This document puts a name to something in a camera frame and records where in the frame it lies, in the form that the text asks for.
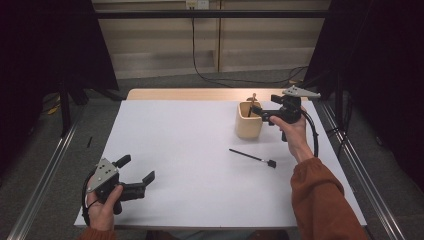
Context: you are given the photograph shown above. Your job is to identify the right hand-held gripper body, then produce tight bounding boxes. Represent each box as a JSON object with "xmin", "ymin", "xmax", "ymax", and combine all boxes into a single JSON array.
[{"xmin": 263, "ymin": 85, "xmax": 322, "ymax": 143}]

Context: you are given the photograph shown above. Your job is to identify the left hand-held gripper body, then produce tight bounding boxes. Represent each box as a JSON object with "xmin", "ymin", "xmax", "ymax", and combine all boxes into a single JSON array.
[{"xmin": 85, "ymin": 157, "xmax": 148, "ymax": 216}]

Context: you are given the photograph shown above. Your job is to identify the orange-tipped grey makeup brush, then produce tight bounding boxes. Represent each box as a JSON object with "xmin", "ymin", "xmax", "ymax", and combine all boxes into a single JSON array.
[{"xmin": 245, "ymin": 93, "xmax": 259, "ymax": 118}]

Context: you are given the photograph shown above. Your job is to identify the beige square cup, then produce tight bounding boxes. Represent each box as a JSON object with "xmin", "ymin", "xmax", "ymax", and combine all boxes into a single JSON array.
[{"xmin": 234, "ymin": 100, "xmax": 264, "ymax": 140}]

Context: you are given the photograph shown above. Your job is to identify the small black makeup brush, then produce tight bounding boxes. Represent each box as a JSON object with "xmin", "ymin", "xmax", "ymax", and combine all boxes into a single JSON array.
[{"xmin": 228, "ymin": 148, "xmax": 278, "ymax": 169}]

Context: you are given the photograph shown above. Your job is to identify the person's right hand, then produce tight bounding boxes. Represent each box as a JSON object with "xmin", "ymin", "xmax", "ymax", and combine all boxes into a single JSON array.
[{"xmin": 269, "ymin": 106, "xmax": 316, "ymax": 164}]

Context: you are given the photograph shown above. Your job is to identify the person's left hand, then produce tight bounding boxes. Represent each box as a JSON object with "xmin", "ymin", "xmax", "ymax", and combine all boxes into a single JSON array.
[{"xmin": 85, "ymin": 179, "xmax": 124, "ymax": 232}]

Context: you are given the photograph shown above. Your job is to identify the white table mat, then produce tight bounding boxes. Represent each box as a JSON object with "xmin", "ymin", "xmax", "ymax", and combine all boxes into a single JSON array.
[{"xmin": 73, "ymin": 99, "xmax": 368, "ymax": 230}]

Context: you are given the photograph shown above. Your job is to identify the black metal stand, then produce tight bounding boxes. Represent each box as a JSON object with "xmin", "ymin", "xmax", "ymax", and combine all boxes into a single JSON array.
[{"xmin": 58, "ymin": 79, "xmax": 73, "ymax": 138}]

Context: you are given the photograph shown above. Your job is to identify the black curtain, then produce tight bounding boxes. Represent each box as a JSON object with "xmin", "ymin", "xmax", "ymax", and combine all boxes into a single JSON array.
[
  {"xmin": 304, "ymin": 0, "xmax": 424, "ymax": 191},
  {"xmin": 0, "ymin": 0, "xmax": 119, "ymax": 178}
]

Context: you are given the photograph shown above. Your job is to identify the left hand-held gripper cable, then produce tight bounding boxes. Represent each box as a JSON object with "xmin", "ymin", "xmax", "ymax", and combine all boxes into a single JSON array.
[{"xmin": 81, "ymin": 169, "xmax": 98, "ymax": 228}]

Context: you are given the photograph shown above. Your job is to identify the hand-held gripper cable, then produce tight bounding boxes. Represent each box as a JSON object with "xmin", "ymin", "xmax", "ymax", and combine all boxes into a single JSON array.
[
  {"xmin": 299, "ymin": 108, "xmax": 320, "ymax": 158},
  {"xmin": 81, "ymin": 169, "xmax": 98, "ymax": 228}
]

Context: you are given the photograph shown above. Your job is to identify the right hand-held gripper cable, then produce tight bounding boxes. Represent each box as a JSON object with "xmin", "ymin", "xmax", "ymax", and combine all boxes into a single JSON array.
[{"xmin": 299, "ymin": 108, "xmax": 320, "ymax": 158}]

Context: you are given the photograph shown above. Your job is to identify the aluminium floor rail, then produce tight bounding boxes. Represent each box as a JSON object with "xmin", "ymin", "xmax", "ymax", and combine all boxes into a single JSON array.
[
  {"xmin": 6, "ymin": 109, "xmax": 84, "ymax": 240},
  {"xmin": 319, "ymin": 99, "xmax": 406, "ymax": 240}
]

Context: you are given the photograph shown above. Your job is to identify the black power cable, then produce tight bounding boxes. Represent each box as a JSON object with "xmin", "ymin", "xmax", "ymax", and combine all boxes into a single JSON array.
[{"xmin": 190, "ymin": 8, "xmax": 309, "ymax": 88}]

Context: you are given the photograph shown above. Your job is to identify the white wall socket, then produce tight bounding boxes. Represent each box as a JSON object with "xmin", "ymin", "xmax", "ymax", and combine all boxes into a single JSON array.
[{"xmin": 185, "ymin": 0, "xmax": 210, "ymax": 10}]

